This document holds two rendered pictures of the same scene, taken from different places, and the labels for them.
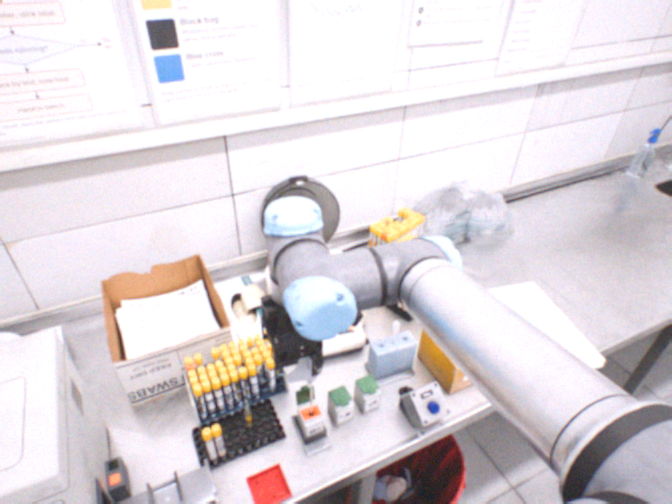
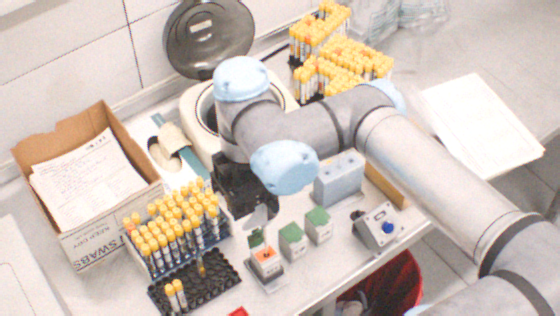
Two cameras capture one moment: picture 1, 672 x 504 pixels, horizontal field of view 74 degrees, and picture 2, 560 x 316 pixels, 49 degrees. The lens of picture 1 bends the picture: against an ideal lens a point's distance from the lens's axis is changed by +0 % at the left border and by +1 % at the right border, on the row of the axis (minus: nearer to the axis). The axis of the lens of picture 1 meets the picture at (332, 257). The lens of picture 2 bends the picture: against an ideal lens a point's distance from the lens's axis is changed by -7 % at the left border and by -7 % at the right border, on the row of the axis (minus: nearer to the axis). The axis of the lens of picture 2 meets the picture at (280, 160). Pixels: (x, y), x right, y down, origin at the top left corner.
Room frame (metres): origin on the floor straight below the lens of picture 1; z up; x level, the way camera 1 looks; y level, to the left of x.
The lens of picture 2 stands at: (-0.14, 0.09, 2.01)
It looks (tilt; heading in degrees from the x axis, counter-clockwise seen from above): 50 degrees down; 353
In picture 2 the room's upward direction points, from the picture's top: 2 degrees counter-clockwise
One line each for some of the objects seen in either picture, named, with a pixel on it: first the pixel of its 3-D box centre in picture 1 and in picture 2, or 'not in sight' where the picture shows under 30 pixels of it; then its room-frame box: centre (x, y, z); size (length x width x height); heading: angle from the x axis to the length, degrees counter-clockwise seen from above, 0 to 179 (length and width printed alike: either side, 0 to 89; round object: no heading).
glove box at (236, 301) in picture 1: (248, 313); (169, 157); (0.80, 0.21, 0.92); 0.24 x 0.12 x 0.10; 27
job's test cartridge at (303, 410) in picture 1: (310, 420); (265, 261); (0.51, 0.04, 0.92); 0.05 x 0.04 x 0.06; 25
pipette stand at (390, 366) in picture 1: (391, 357); (338, 182); (0.67, -0.14, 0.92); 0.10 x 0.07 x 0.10; 112
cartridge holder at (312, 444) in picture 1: (310, 428); (266, 269); (0.51, 0.03, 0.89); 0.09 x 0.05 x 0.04; 25
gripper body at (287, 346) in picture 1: (292, 323); (244, 174); (0.49, 0.06, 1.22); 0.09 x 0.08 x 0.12; 115
